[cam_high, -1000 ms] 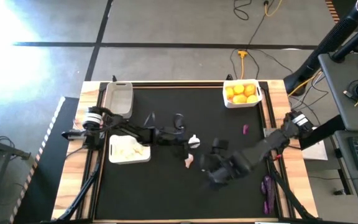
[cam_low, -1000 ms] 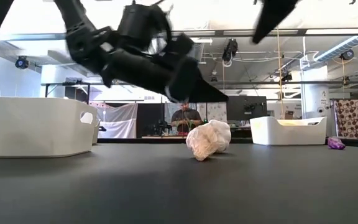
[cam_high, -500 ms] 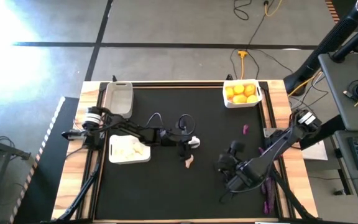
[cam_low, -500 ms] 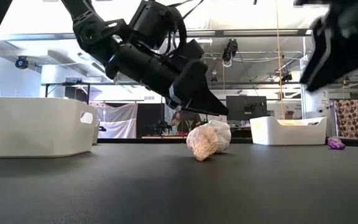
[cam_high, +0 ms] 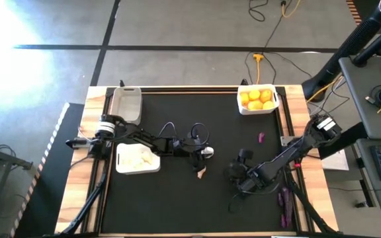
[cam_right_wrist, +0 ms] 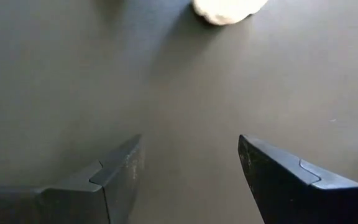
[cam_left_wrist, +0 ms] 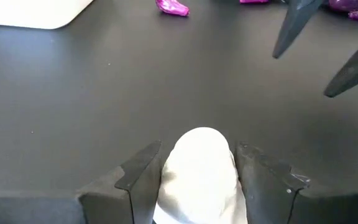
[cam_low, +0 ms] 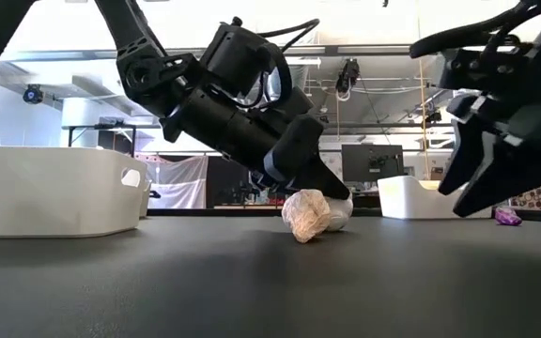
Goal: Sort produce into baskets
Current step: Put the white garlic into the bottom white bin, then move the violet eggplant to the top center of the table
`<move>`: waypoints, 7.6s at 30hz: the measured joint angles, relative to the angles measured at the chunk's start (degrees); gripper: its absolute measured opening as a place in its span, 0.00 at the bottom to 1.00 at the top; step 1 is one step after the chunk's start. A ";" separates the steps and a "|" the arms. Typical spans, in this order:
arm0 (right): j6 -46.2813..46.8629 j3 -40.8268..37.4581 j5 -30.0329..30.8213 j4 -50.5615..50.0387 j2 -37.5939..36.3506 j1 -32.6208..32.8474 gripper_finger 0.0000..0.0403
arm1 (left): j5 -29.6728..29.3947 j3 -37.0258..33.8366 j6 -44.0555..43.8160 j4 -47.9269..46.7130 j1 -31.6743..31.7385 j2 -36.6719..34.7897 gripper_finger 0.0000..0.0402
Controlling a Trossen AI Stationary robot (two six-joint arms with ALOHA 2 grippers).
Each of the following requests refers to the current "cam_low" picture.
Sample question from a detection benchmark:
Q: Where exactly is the white cloth sheet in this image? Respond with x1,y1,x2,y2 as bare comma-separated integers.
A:
133,154,209,210

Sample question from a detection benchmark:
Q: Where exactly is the brown circle patterned curtain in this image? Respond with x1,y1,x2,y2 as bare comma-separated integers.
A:
509,185,541,210

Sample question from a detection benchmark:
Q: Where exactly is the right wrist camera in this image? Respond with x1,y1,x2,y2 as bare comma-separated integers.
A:
438,46,537,94

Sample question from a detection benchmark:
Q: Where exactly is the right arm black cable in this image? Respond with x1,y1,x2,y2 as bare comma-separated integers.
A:
409,1,541,60

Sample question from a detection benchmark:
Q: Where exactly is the black monitor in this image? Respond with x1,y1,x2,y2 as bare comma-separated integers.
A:
340,144,406,185

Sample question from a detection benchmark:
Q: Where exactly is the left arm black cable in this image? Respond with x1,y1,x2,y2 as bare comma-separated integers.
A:
232,17,321,110

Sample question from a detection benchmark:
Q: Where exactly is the yellow cable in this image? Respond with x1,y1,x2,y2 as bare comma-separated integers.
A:
417,58,432,180

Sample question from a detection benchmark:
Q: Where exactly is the white plastic basket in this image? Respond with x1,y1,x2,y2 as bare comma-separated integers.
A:
377,175,493,221
0,145,148,239
138,180,153,220

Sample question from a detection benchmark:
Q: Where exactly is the black table edge rail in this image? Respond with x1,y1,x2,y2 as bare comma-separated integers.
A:
147,207,541,222

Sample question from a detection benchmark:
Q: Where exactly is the purple eggplant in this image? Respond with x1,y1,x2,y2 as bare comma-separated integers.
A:
493,207,523,227

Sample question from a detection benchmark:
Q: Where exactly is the black panel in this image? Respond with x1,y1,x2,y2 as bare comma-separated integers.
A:
207,156,253,207

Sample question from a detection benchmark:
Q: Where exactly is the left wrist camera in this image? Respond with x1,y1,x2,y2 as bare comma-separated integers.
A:
277,85,317,118

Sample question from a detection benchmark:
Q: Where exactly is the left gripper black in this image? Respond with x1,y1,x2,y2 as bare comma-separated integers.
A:
160,86,351,202

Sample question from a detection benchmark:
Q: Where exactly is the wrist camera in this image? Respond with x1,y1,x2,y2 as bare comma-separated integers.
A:
438,46,537,94
277,85,317,118

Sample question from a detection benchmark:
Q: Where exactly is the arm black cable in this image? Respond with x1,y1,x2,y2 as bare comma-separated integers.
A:
232,17,321,110
409,1,541,60

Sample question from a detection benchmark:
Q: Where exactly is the white patterned curtain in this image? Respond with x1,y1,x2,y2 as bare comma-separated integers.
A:
319,152,346,182

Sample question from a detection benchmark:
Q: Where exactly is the black hanging device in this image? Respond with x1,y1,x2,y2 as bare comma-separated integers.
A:
334,57,362,95
423,107,443,129

